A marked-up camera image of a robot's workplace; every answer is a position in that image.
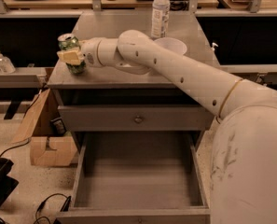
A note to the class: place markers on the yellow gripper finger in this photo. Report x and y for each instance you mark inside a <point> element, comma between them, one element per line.
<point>72,56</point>

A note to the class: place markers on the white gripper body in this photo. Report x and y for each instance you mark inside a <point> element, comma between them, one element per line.
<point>90,52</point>

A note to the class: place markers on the green soda can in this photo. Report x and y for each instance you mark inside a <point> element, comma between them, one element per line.
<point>66,42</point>

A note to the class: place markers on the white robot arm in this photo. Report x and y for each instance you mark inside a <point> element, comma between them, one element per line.
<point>244,152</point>

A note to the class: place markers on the closed grey top drawer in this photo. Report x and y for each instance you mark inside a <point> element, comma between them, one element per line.
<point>113,118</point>

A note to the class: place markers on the grey drawer cabinet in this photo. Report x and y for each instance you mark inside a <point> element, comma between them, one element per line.
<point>109,86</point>

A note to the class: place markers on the open grey middle drawer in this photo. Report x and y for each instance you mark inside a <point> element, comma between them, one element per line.
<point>137,178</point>

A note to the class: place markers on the clear plastic water bottle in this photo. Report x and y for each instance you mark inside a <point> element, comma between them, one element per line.
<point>160,18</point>

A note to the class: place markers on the white ceramic bowl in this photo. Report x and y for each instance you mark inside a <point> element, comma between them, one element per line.
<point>172,44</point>

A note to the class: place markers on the brown cardboard box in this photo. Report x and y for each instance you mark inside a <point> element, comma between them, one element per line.
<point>47,147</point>

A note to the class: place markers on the small white pump bottle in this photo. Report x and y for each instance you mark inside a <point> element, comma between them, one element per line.
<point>214,46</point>

